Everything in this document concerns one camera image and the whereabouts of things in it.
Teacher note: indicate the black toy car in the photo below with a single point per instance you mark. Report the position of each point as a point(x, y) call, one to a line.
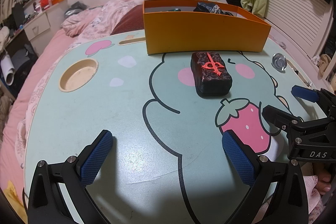
point(174, 10)

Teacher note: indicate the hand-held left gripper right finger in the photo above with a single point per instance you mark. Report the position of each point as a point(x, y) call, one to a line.
point(237, 158)

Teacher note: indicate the orange cardboard box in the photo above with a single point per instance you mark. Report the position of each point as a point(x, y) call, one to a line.
point(197, 32)

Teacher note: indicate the cream bag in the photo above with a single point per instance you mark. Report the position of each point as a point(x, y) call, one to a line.
point(4, 34)

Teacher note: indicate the black lace cloth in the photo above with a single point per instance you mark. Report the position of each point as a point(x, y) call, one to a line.
point(210, 7)

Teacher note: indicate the white drawer cabinet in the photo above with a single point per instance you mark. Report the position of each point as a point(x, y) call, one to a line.
point(38, 27)

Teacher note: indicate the white paper roll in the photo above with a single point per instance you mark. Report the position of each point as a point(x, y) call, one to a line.
point(8, 69)

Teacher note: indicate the red container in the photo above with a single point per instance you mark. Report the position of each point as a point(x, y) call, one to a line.
point(44, 2)

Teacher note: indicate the black monitor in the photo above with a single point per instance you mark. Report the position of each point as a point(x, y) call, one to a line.
point(18, 14)

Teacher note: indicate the dark bag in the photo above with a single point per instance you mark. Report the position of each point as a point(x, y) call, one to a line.
point(26, 58)

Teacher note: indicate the grey crumpled bag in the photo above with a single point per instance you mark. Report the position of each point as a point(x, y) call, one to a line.
point(76, 10)

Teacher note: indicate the brown fuzzy blanket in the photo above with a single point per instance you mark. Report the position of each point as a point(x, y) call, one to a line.
point(5, 116)

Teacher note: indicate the tan fuzzy item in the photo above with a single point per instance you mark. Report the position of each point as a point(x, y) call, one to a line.
point(325, 66)

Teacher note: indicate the pink floral cloth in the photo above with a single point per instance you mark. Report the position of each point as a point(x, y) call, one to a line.
point(311, 195)

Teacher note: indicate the dark case with red emblem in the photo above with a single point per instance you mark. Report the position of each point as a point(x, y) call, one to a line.
point(207, 79)

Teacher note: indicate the white louvered door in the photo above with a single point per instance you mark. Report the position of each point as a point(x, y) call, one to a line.
point(294, 16)

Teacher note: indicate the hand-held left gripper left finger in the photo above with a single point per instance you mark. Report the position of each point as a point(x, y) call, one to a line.
point(97, 158)

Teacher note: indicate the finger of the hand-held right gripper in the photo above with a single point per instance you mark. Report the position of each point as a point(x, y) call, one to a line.
point(304, 92)
point(275, 113)

